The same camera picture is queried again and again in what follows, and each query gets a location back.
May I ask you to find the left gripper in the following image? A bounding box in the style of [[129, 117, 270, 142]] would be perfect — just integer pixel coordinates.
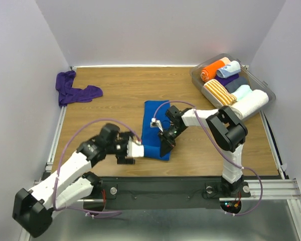
[[106, 130, 134, 163]]

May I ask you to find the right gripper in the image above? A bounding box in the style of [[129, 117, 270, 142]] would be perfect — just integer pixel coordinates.
[[157, 124, 186, 157]]

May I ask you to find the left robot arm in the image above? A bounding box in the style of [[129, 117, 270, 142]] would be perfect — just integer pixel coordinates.
[[12, 123, 144, 237]]

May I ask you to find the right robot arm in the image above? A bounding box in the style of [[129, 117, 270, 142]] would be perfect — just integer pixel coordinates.
[[158, 105, 248, 196]]

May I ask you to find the orange striped rolled towel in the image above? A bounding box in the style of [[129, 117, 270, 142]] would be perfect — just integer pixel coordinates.
[[203, 79, 237, 106]]

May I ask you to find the purple rolled towel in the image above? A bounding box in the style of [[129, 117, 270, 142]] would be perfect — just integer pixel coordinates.
[[215, 74, 239, 86]]

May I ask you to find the dark grey rolled towel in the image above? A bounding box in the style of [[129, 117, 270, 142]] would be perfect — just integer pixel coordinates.
[[225, 76, 249, 93]]

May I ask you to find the pale teal rolled towel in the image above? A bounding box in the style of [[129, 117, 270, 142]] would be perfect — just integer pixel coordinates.
[[232, 85, 252, 101]]

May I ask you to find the white rolled towel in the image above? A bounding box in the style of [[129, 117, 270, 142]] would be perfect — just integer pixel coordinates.
[[230, 89, 269, 119]]

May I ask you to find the light blue patterned rolled towel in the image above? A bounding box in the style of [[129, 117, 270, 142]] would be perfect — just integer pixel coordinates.
[[216, 60, 241, 78]]

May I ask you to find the clear plastic bin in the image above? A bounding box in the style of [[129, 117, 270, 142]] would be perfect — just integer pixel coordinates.
[[190, 54, 276, 121]]

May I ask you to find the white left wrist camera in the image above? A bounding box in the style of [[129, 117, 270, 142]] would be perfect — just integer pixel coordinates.
[[127, 138, 144, 158]]

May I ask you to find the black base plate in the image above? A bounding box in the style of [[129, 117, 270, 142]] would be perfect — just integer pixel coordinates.
[[82, 176, 251, 210]]

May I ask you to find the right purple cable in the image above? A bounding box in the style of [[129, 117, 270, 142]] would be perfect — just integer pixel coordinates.
[[152, 100, 263, 217]]

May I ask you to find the purple cable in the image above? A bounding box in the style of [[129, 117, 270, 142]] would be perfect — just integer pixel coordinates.
[[152, 100, 263, 217], [52, 118, 143, 218]]

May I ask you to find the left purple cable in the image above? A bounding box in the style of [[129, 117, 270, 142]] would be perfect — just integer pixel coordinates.
[[52, 118, 143, 218]]

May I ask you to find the aluminium frame rail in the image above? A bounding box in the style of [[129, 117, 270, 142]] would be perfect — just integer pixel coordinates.
[[30, 179, 301, 201]]

